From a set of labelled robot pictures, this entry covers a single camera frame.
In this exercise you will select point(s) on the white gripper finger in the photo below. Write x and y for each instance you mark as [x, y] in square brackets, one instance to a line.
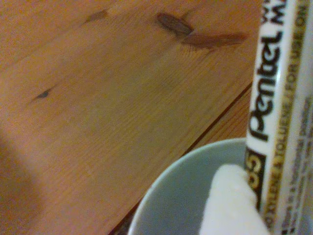
[227, 203]

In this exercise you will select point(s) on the white marker black cap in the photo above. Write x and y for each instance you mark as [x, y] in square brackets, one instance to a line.
[276, 98]

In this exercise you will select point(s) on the white mug green blue pattern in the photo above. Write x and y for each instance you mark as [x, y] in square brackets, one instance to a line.
[176, 195]

